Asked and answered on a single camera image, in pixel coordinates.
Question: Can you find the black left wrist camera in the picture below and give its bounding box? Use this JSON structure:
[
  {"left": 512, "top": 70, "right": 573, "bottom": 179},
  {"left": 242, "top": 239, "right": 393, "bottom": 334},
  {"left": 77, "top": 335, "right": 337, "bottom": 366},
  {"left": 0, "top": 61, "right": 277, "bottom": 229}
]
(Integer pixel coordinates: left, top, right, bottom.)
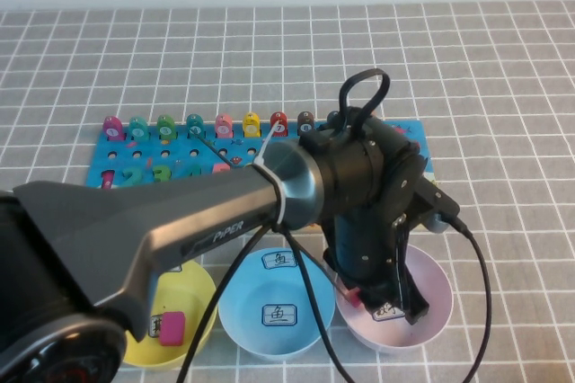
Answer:
[{"left": 412, "top": 175, "right": 463, "bottom": 235}]

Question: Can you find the pink plastic bowl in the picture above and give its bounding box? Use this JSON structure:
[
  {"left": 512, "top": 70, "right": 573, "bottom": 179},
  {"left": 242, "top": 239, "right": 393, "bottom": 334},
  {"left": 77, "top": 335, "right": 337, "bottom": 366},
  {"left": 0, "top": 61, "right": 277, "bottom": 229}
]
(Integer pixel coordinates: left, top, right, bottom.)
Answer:
[{"left": 334, "top": 244, "right": 454, "bottom": 352}]

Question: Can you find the yellow fish piece number six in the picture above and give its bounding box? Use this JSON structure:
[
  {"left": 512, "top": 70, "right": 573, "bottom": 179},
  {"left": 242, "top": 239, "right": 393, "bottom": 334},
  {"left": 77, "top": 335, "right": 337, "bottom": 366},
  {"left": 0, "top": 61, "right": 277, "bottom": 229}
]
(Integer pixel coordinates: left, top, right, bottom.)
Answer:
[{"left": 242, "top": 112, "right": 261, "bottom": 139}]

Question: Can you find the black camera cable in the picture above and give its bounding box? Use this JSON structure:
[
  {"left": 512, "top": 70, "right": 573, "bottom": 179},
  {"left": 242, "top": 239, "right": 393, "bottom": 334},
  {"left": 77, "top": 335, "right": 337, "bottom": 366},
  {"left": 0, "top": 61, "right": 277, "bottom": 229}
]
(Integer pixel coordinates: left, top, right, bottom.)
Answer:
[{"left": 175, "top": 216, "right": 491, "bottom": 383}]

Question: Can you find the black looped wrist cable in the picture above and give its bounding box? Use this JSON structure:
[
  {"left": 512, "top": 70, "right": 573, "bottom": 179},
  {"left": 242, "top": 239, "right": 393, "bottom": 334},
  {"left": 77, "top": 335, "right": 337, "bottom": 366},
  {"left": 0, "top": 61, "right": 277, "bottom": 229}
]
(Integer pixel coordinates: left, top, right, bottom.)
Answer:
[{"left": 339, "top": 67, "right": 392, "bottom": 135}]

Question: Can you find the ocean print wooden puzzle board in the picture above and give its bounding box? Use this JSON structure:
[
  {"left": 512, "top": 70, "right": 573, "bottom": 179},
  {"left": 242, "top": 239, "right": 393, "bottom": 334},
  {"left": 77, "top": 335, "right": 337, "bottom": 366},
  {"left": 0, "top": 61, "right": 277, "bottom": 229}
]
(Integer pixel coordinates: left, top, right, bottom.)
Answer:
[{"left": 84, "top": 120, "right": 436, "bottom": 235}]

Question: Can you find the yellow plastic bowl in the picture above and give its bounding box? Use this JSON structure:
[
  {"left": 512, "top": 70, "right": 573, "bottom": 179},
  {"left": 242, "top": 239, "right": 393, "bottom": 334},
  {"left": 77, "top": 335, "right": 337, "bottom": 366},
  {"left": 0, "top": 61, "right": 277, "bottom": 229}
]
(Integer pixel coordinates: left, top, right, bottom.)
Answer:
[{"left": 121, "top": 259, "right": 220, "bottom": 371}]

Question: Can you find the green fish piece number three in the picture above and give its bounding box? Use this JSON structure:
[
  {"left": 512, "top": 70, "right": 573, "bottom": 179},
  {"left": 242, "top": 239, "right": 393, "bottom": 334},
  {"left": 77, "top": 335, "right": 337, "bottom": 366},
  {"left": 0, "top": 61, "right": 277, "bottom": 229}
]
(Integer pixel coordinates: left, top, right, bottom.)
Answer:
[{"left": 155, "top": 115, "right": 177, "bottom": 141}]

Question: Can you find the magenta fish piece number one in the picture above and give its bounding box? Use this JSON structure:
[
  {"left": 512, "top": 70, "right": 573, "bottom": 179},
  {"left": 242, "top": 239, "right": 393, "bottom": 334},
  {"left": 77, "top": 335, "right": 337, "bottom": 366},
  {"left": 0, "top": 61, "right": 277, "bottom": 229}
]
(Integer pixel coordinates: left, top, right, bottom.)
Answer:
[{"left": 102, "top": 116, "right": 123, "bottom": 142}]

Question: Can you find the thin black zip tie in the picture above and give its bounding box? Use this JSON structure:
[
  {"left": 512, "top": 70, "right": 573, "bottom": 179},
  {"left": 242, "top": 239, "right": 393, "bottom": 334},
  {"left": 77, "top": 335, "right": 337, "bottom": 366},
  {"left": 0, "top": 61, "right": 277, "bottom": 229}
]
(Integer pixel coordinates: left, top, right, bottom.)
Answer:
[{"left": 190, "top": 129, "right": 237, "bottom": 166}]

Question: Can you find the white zip tie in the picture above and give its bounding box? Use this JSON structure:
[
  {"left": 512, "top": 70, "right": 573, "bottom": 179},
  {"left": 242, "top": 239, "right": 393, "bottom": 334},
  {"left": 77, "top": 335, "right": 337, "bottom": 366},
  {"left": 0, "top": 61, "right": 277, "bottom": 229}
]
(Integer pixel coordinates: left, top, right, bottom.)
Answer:
[{"left": 251, "top": 120, "right": 288, "bottom": 227}]

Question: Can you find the white label reading 数字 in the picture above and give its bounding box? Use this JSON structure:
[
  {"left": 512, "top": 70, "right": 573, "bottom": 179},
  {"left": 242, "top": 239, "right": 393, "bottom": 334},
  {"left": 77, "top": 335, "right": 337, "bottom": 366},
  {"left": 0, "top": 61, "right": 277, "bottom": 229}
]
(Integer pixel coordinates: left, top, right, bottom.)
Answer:
[{"left": 371, "top": 304, "right": 408, "bottom": 322}]

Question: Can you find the brown fish piece number eight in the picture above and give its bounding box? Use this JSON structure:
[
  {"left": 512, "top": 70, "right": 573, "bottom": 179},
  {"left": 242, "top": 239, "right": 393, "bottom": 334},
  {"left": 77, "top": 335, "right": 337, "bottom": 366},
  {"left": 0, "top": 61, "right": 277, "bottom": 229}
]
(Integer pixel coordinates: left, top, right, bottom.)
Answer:
[{"left": 296, "top": 111, "right": 316, "bottom": 136}]

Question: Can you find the magenta rectangle piece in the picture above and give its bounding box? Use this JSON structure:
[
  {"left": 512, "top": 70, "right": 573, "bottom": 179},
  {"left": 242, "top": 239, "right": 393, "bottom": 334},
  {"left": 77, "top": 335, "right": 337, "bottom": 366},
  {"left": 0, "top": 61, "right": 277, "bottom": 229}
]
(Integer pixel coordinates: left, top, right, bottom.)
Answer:
[{"left": 158, "top": 310, "right": 187, "bottom": 347}]

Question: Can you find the pink fish piece number five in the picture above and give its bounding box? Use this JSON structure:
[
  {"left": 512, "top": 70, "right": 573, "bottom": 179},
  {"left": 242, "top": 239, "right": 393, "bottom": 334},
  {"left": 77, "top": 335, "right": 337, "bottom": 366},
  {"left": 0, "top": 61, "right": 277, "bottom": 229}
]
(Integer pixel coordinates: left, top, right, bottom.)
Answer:
[{"left": 214, "top": 113, "right": 234, "bottom": 139}]

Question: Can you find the white label reading 鱼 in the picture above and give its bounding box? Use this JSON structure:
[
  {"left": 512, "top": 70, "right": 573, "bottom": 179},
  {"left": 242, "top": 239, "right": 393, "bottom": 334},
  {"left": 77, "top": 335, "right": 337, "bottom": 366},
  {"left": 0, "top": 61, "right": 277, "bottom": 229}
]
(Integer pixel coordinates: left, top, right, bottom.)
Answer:
[
  {"left": 261, "top": 251, "right": 297, "bottom": 271},
  {"left": 261, "top": 303, "right": 300, "bottom": 328}
]

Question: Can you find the teal fish piece number two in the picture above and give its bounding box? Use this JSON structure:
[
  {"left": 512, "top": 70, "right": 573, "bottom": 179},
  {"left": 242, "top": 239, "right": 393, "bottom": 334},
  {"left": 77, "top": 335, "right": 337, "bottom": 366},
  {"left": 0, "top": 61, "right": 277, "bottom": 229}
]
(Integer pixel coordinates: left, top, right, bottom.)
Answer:
[{"left": 128, "top": 117, "right": 150, "bottom": 142}]

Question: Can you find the red fish piece number seven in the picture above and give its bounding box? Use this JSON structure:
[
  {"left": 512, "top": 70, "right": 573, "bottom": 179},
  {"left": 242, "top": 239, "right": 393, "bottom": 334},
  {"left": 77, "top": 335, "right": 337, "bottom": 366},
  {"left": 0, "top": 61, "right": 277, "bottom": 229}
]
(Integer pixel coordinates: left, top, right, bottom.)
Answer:
[{"left": 269, "top": 111, "right": 289, "bottom": 137}]

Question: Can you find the dark teal fish number four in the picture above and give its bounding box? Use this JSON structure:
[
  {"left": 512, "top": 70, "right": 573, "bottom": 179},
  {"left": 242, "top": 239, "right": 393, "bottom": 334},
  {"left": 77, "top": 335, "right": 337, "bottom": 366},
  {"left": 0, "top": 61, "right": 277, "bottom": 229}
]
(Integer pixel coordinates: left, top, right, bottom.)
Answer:
[{"left": 185, "top": 114, "right": 206, "bottom": 140}]

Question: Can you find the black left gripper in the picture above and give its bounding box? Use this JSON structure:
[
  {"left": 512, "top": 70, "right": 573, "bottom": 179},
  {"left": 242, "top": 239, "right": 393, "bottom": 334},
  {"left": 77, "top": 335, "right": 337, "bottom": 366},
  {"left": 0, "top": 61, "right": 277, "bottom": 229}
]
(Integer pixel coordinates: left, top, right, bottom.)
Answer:
[{"left": 323, "top": 217, "right": 431, "bottom": 327}]

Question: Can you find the light blue plastic bowl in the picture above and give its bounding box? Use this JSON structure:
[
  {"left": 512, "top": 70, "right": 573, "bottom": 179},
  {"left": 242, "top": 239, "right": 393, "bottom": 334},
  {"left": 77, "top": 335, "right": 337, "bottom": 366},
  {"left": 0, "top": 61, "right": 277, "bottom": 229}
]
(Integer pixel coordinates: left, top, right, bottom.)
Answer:
[{"left": 217, "top": 247, "right": 337, "bottom": 360}]

